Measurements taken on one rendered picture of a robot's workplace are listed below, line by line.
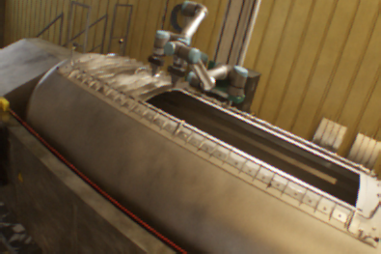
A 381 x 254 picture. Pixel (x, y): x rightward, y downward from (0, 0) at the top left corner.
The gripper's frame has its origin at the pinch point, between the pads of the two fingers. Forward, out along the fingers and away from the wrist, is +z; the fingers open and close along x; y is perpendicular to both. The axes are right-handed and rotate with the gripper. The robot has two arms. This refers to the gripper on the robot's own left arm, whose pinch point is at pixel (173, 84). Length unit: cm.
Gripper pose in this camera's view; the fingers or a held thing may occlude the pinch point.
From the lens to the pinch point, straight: 213.0
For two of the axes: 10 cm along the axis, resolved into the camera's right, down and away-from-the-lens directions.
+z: -2.3, 9.0, 3.6
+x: 8.2, 3.8, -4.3
